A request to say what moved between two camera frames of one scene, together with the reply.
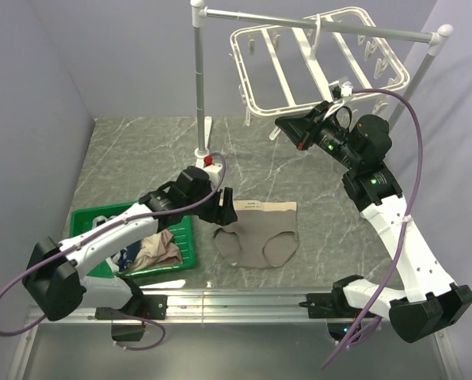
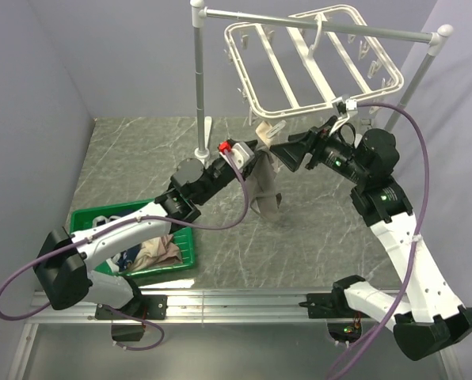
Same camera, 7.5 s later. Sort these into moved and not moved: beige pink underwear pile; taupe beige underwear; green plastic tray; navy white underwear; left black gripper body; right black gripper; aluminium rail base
Moved: taupe beige underwear; right black gripper; left black gripper body
Not moved: navy white underwear; beige pink underwear pile; aluminium rail base; green plastic tray
